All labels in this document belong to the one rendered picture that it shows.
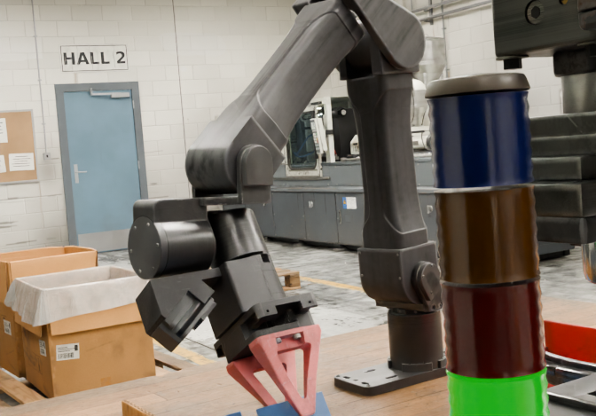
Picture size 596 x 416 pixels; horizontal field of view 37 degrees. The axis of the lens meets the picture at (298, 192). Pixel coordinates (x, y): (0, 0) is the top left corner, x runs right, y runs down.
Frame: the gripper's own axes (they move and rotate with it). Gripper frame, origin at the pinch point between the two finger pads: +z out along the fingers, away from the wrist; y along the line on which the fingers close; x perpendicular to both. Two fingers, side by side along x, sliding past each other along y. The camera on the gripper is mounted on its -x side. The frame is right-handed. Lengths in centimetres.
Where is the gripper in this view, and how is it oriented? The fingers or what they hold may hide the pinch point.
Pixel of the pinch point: (296, 412)
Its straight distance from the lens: 81.1
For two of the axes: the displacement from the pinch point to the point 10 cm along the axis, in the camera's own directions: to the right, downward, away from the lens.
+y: 4.4, -5.0, -7.5
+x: 8.2, -1.1, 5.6
